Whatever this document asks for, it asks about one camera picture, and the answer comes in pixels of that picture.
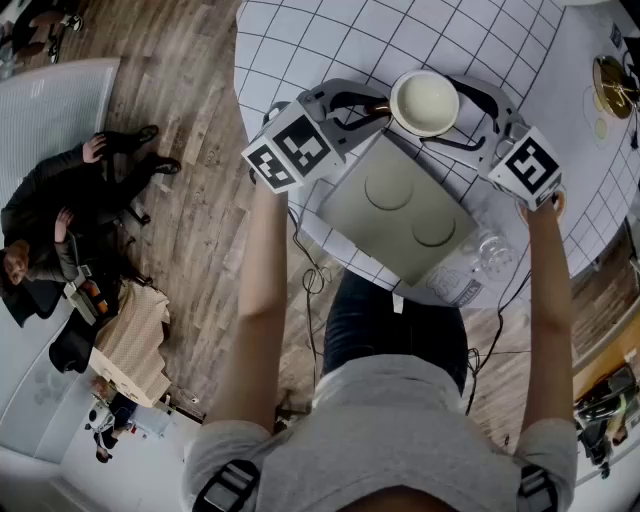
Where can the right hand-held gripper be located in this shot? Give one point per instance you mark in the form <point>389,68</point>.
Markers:
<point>527,167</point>

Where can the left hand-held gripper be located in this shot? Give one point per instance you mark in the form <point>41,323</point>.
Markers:
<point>300,150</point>

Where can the grey square tray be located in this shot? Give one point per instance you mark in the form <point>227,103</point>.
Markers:
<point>390,235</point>

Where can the person's left forearm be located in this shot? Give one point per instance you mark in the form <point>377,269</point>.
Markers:
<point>262,260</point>

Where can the person's right forearm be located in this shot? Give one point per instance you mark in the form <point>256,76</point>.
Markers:
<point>547,300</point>

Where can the person's right hand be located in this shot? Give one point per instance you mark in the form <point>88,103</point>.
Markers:
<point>560,201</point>

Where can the white grid tablecloth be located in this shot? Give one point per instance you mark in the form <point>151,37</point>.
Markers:
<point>390,35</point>

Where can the clear drinking glass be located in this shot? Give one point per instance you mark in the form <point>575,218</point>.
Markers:
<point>492,247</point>

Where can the small pale round dish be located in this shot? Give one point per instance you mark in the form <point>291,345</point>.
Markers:
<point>602,129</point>

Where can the small dark card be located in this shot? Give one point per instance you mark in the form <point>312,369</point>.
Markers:
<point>616,35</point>

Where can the small white tag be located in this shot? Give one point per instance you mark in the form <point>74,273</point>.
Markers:
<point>398,303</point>

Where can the dark jeans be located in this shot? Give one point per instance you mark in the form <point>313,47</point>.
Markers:
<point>395,325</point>

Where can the white ribbed mattress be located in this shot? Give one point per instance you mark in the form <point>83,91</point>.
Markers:
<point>45,115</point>

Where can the beige cloth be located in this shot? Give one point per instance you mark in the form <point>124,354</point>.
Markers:
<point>132,330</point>

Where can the grey t-shirt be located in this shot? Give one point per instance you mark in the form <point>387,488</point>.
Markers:
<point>390,430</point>

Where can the grey and orange device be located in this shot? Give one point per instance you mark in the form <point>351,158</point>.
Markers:
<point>85,295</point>

